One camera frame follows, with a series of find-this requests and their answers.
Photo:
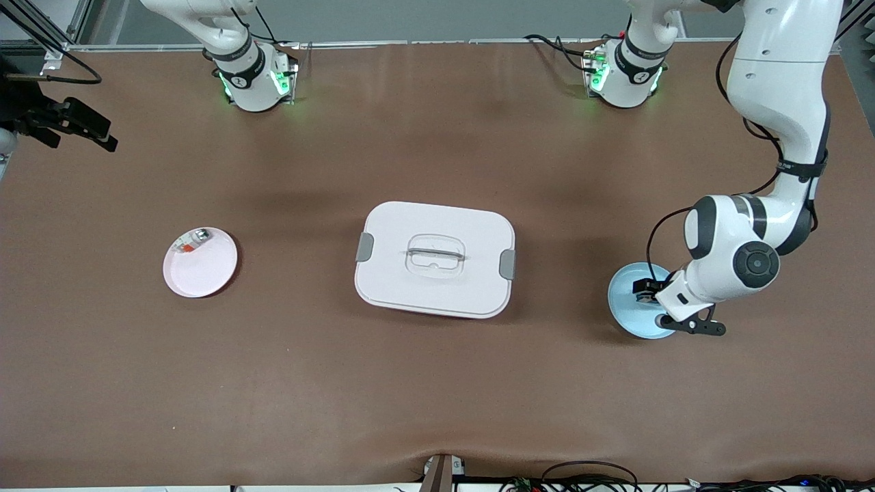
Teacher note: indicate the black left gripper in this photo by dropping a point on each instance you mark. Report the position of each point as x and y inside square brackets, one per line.
[647, 288]

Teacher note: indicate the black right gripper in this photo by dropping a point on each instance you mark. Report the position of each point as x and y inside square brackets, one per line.
[29, 115]

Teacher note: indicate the orange black switch block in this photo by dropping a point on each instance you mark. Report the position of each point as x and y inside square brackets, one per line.
[648, 298]

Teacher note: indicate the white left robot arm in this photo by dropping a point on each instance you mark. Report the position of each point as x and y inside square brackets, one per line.
[772, 82]

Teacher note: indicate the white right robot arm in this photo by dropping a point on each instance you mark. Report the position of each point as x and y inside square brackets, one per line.
[246, 75]

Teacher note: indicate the light blue round plate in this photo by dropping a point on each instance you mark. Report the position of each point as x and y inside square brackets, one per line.
[632, 318]

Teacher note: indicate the small red silver object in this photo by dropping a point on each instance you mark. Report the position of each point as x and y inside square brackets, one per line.
[200, 236]

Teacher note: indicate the pink round plate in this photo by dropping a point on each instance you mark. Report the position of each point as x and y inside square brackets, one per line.
[205, 270]

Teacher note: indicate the white lidded storage box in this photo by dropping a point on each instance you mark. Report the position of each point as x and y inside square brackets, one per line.
[437, 287]

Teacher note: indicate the aluminium frame profile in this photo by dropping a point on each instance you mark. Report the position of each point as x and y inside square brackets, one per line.
[81, 20]
[858, 19]

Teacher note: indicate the brown camera mounting post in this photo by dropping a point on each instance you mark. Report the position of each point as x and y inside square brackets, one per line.
[441, 475]

